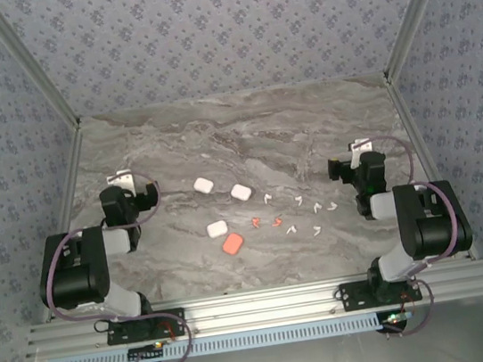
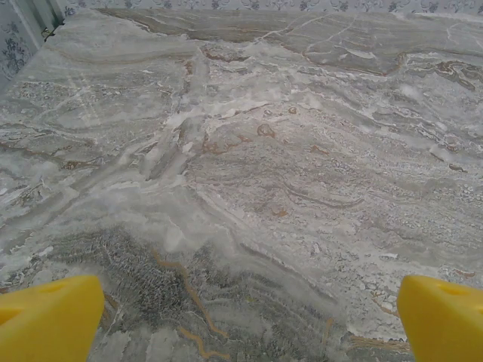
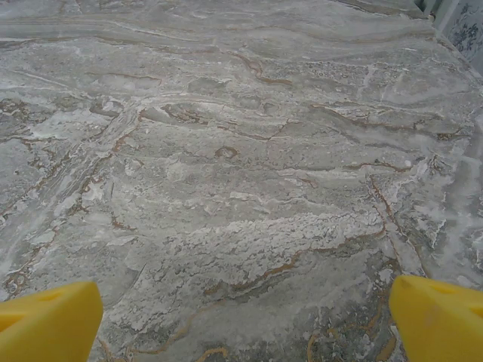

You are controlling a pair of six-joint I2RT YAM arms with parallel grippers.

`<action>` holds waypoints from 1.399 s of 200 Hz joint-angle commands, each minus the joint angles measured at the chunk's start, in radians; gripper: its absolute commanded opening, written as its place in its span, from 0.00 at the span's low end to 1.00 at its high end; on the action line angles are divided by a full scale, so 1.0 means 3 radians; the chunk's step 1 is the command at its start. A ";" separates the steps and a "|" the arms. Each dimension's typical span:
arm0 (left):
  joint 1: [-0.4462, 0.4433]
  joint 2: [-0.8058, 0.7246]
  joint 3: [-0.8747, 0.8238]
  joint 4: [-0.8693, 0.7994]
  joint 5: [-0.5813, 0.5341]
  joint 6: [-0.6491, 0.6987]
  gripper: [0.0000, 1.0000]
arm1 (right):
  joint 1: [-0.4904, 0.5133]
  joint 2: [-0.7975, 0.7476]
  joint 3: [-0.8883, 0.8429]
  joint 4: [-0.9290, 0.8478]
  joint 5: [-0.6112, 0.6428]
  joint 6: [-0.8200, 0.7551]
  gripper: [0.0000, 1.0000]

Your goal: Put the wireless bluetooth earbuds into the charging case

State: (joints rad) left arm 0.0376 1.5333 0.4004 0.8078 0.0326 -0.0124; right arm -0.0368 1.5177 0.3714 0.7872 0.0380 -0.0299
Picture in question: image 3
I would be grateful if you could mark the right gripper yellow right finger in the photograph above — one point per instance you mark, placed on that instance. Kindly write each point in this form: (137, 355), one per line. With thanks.
(441, 324)

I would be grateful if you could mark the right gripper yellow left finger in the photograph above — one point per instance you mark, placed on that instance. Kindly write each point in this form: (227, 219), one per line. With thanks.
(49, 324)

